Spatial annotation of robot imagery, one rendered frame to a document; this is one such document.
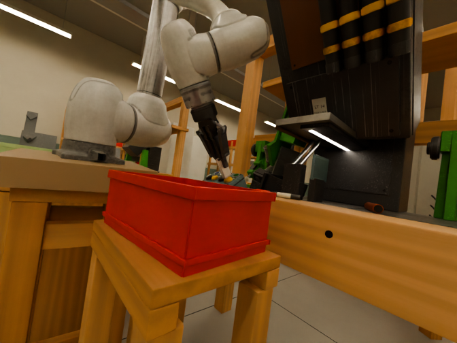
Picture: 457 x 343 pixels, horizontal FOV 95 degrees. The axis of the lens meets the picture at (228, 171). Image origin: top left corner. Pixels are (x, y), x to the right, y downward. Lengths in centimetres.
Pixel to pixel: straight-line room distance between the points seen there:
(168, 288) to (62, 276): 112
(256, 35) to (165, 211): 49
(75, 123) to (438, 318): 93
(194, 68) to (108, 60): 757
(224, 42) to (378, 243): 55
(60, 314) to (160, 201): 119
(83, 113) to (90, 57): 726
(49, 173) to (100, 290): 30
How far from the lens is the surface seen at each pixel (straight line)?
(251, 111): 158
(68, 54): 797
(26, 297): 82
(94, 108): 81
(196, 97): 60
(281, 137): 87
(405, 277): 47
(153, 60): 99
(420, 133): 119
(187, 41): 61
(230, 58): 62
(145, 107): 91
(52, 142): 160
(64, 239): 78
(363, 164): 89
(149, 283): 30
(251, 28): 64
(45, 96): 762
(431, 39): 110
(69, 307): 147
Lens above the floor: 94
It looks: 2 degrees up
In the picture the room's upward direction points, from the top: 8 degrees clockwise
